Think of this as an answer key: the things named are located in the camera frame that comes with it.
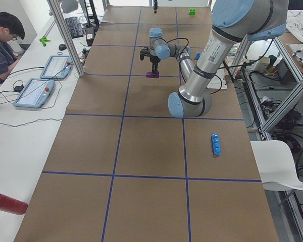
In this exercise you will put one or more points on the purple trapezoid block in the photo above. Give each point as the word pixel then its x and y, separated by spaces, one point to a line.
pixel 152 75

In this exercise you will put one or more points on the green block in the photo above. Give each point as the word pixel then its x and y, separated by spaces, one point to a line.
pixel 192 12

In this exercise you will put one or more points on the small blue block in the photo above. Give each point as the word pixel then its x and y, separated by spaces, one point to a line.
pixel 197 55

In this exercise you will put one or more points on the black keyboard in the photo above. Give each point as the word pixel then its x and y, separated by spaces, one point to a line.
pixel 74 27

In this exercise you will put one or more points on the black computer mouse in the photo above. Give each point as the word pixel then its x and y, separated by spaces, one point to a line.
pixel 62 47

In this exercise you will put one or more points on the far teach pendant tablet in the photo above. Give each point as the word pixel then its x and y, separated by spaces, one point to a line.
pixel 57 67

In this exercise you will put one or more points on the teach pendant tablet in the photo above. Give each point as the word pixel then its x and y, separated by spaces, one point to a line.
pixel 35 93
pixel 57 67

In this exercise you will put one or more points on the white box on floor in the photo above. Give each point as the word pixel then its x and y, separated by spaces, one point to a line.
pixel 262 64

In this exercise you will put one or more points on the green plastic clamp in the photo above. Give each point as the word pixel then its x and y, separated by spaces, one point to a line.
pixel 44 40

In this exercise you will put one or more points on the long blue block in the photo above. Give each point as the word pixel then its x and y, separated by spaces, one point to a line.
pixel 216 146

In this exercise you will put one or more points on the near teach pendant tablet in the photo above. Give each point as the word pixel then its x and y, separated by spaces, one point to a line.
pixel 35 93

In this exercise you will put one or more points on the seated person dark shirt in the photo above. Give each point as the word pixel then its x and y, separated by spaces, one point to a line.
pixel 11 28

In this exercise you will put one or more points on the white paper sheet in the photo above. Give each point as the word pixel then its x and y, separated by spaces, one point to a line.
pixel 276 165

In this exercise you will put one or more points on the red cardboard tube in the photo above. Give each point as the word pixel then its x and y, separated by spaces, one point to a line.
pixel 11 205

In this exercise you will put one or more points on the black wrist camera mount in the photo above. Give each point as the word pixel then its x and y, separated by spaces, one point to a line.
pixel 144 52

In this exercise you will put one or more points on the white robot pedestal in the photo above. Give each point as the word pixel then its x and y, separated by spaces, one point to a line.
pixel 218 81

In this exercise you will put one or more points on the aluminium frame post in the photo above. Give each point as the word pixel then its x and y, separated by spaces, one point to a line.
pixel 61 24

